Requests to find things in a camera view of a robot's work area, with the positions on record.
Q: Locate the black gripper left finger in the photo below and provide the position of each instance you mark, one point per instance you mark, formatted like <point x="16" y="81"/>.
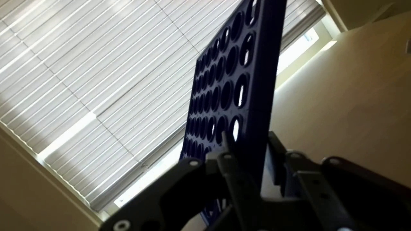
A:
<point x="180" y="197"/>

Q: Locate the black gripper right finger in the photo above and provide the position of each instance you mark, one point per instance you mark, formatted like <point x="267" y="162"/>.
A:
<point x="355" y="200"/>

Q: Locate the blue plastic game grid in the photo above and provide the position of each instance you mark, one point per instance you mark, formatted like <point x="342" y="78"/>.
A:
<point x="257" y="85"/>

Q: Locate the white window blinds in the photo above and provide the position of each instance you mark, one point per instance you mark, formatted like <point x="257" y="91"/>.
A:
<point x="94" y="85"/>

